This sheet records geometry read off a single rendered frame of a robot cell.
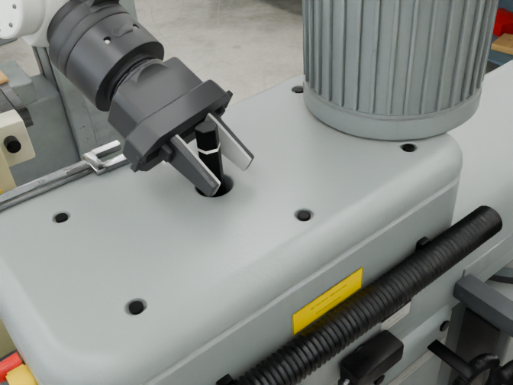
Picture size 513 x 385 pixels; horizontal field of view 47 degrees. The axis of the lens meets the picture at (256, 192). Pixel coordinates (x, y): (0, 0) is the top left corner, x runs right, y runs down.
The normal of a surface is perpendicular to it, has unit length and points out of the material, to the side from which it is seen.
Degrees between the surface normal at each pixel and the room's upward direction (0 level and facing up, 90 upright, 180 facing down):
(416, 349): 90
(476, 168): 0
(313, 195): 0
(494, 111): 0
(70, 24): 48
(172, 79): 30
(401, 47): 90
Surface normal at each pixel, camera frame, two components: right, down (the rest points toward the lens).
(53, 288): -0.07, -0.78
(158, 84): 0.33, -0.50
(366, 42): -0.45, 0.58
